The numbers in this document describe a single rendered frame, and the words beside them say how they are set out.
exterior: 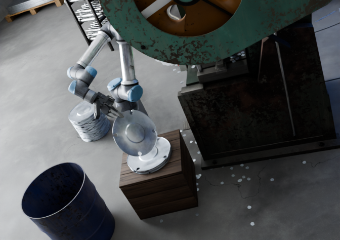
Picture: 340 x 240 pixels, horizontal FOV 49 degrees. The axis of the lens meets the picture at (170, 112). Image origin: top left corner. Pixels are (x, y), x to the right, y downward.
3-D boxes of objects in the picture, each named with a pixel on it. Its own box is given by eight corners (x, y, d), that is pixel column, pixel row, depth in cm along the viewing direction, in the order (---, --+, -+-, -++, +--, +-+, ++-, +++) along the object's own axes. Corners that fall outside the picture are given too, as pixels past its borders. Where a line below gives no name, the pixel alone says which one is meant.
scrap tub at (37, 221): (52, 265, 242) (9, 223, 214) (71, 210, 274) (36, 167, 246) (110, 258, 230) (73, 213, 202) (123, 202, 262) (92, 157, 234)
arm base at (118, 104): (117, 116, 265) (111, 105, 260) (118, 104, 277) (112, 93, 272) (136, 109, 263) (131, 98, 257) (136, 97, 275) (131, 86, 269)
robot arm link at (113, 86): (121, 89, 271) (114, 74, 263) (133, 92, 262) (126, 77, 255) (110, 100, 266) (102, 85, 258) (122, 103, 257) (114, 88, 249)
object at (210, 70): (199, 83, 226) (197, 76, 222) (201, 46, 260) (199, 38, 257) (249, 72, 217) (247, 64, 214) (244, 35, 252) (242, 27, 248)
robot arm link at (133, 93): (130, 96, 263) (122, 17, 244) (145, 100, 253) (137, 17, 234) (117, 101, 255) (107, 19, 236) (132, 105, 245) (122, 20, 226)
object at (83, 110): (65, 124, 320) (64, 124, 320) (74, 104, 342) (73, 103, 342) (94, 118, 312) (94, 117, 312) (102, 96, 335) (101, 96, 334)
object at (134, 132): (161, 153, 229) (161, 153, 228) (117, 159, 214) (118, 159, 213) (151, 109, 236) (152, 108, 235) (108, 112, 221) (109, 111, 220)
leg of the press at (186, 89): (202, 170, 261) (157, 65, 208) (202, 158, 269) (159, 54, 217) (343, 148, 235) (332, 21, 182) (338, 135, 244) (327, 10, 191)
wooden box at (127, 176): (140, 220, 245) (118, 187, 225) (142, 176, 275) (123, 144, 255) (198, 206, 238) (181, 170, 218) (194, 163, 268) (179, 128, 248)
